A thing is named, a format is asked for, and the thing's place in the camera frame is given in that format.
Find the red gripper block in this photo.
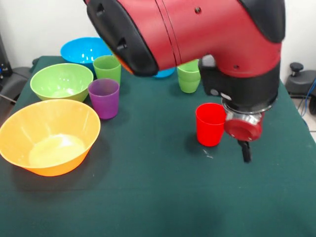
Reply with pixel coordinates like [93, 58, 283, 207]
[224, 112, 266, 163]

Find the red plastic cup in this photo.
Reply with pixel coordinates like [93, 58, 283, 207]
[195, 103, 228, 147]

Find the dark green tablecloth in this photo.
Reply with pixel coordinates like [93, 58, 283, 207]
[0, 55, 316, 237]

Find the ridged green plastic cup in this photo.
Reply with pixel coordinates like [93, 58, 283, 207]
[176, 58, 202, 94]

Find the small blue plastic bowl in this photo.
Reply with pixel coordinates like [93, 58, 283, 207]
[152, 66, 177, 79]

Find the purple plastic cup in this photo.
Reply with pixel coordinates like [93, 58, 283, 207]
[87, 78, 120, 120]

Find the smooth green plastic cup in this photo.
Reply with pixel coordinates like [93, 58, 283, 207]
[92, 55, 122, 86]

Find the large blue plastic bowl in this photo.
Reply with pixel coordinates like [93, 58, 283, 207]
[60, 37, 113, 71]

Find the orange plastic bowl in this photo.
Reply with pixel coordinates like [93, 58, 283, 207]
[0, 99, 101, 177]

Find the green plastic bowl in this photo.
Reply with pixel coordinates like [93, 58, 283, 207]
[30, 63, 94, 103]

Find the black equipment box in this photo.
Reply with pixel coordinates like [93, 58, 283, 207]
[0, 33, 13, 79]

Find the blue cable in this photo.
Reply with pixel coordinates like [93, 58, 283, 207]
[298, 79, 316, 117]

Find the grey pedestal foot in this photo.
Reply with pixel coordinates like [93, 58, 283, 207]
[0, 66, 33, 103]
[286, 62, 316, 99]

